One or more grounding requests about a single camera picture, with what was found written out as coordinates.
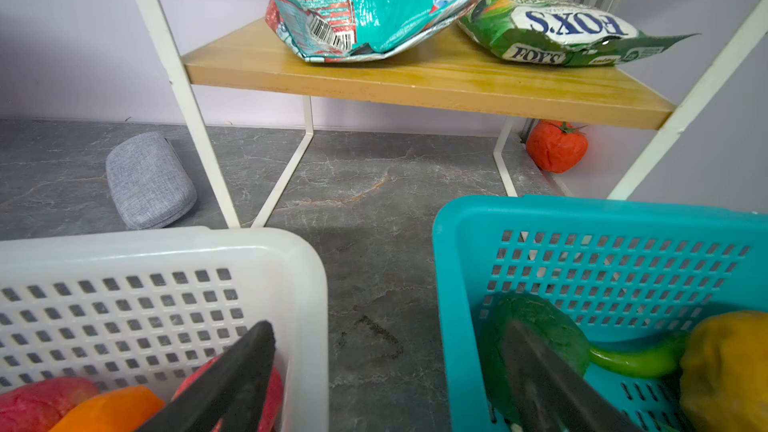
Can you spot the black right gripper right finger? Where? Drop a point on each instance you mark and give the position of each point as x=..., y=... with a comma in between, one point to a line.
x=549, y=395

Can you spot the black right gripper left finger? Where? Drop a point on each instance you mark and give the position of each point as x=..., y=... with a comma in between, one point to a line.
x=230, y=394

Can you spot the green Fox's candy bag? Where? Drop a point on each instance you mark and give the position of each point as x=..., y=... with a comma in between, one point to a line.
x=559, y=33

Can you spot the teal snack bag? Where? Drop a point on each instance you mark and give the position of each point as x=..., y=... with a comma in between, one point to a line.
x=347, y=31

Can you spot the red apple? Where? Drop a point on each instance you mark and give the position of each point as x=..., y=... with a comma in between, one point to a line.
x=40, y=406
x=272, y=404

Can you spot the green bell pepper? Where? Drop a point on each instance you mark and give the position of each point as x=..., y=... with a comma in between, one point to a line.
x=553, y=326

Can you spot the orange fruit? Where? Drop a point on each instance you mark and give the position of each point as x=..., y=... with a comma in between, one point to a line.
x=124, y=409

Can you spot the green chili pepper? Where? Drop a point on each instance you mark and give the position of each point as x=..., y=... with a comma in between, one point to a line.
x=649, y=362

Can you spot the white plastic basket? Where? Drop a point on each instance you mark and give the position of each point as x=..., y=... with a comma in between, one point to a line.
x=151, y=307

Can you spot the teal plastic basket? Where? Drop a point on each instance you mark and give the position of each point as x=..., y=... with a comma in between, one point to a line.
x=627, y=274

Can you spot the yellow bell pepper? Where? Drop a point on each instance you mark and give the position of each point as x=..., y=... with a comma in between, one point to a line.
x=723, y=386

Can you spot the grey fabric glasses case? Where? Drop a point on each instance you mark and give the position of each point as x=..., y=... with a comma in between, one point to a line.
x=148, y=184

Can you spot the white metal wooden shelf rack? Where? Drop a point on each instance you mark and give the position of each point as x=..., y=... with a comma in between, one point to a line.
x=445, y=73

